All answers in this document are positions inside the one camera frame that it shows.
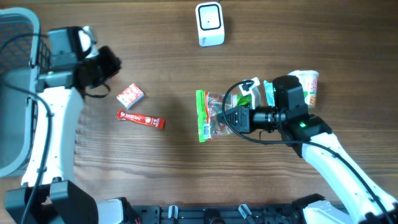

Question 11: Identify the small red white carton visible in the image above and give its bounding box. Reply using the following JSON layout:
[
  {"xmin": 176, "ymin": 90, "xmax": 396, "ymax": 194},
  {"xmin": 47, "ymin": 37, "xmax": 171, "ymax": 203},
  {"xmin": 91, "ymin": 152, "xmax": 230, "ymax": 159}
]
[{"xmin": 116, "ymin": 83, "xmax": 145, "ymax": 109}]

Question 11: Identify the green snack bag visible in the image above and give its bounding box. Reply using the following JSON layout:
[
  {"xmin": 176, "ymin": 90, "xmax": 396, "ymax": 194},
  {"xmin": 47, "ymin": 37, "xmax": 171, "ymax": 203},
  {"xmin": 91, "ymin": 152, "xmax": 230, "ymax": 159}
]
[{"xmin": 195, "ymin": 90, "xmax": 233, "ymax": 143}]

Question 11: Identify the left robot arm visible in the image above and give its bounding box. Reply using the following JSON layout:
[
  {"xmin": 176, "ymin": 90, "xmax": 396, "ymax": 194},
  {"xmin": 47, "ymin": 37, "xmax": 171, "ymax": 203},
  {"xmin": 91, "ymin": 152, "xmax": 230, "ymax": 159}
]
[{"xmin": 5, "ymin": 26, "xmax": 142, "ymax": 223}]

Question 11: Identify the instant noodle cup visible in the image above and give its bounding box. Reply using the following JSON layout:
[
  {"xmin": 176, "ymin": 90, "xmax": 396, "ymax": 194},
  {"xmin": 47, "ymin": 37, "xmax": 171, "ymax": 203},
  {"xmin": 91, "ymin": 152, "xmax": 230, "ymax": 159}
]
[{"xmin": 289, "ymin": 70, "xmax": 319, "ymax": 109}]

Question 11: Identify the red coffee stick sachet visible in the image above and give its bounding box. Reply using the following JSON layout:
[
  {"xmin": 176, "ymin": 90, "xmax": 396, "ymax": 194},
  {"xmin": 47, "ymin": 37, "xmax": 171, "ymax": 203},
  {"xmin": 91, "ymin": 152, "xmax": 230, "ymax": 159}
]
[{"xmin": 116, "ymin": 110, "xmax": 165, "ymax": 129}]

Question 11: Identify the black mounting rail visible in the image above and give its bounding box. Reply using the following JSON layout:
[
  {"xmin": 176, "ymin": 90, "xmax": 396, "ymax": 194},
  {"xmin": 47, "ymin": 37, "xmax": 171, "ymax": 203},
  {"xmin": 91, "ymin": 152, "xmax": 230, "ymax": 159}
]
[{"xmin": 133, "ymin": 204, "xmax": 305, "ymax": 224}]

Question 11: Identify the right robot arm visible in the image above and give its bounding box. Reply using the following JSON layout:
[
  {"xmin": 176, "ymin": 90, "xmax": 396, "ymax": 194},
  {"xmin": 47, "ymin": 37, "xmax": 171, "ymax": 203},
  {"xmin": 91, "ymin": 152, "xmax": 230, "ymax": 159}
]
[{"xmin": 218, "ymin": 76, "xmax": 397, "ymax": 223}]

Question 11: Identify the grey plastic shopping basket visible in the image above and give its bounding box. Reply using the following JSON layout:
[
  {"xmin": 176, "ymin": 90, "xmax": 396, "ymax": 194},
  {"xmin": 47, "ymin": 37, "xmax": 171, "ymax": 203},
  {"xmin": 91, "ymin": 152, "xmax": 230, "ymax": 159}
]
[{"xmin": 1, "ymin": 7, "xmax": 50, "ymax": 178}]

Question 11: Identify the light blue clear packet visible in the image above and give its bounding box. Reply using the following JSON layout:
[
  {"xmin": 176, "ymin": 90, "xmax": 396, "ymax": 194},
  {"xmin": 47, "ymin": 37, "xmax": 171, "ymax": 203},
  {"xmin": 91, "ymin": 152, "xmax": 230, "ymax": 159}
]
[{"xmin": 264, "ymin": 80, "xmax": 275, "ymax": 106}]

